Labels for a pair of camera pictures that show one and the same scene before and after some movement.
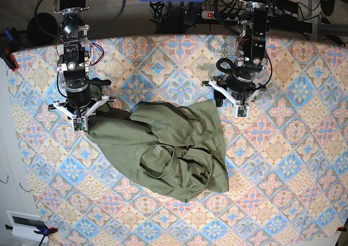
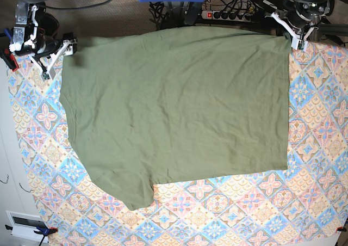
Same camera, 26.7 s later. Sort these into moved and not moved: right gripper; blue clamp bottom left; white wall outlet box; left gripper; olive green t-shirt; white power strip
Moved: left gripper; olive green t-shirt; right gripper
Not moved: white power strip; blue clamp bottom left; white wall outlet box
